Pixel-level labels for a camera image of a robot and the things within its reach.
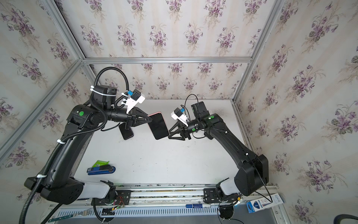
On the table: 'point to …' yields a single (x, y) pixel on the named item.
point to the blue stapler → (101, 170)
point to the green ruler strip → (61, 217)
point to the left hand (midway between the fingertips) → (151, 118)
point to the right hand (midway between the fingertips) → (175, 133)
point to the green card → (100, 163)
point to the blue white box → (264, 202)
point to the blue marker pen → (198, 206)
